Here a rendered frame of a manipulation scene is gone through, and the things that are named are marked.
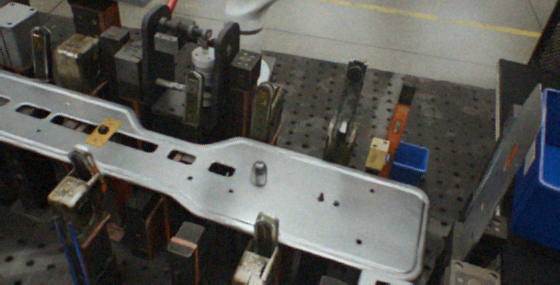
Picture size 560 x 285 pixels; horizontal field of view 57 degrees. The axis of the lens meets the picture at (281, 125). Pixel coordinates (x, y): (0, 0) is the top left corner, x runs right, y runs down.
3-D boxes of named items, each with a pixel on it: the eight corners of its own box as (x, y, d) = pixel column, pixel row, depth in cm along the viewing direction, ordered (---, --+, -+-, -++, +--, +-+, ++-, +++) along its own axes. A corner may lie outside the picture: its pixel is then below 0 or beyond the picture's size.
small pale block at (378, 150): (339, 257, 123) (369, 147, 100) (342, 246, 126) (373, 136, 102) (353, 262, 123) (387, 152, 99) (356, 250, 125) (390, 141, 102)
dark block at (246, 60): (225, 196, 135) (228, 63, 107) (235, 179, 140) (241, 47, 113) (243, 202, 134) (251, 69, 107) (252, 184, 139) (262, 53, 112)
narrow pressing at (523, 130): (457, 272, 87) (540, 120, 65) (460, 222, 96) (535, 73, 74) (460, 273, 87) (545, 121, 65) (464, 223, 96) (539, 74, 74)
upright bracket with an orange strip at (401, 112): (352, 247, 126) (401, 84, 94) (353, 243, 127) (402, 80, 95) (364, 251, 125) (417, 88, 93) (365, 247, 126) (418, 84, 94)
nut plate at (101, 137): (100, 147, 102) (99, 143, 101) (84, 142, 103) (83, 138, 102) (123, 122, 108) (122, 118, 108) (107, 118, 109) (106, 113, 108)
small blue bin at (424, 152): (379, 183, 143) (386, 161, 138) (384, 160, 151) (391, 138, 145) (417, 194, 141) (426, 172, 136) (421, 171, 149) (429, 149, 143)
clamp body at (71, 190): (65, 309, 107) (27, 200, 85) (99, 263, 116) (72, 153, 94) (104, 324, 106) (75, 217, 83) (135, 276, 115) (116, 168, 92)
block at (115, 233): (99, 236, 122) (78, 148, 103) (128, 198, 131) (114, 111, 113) (119, 243, 121) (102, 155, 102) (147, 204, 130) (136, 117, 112)
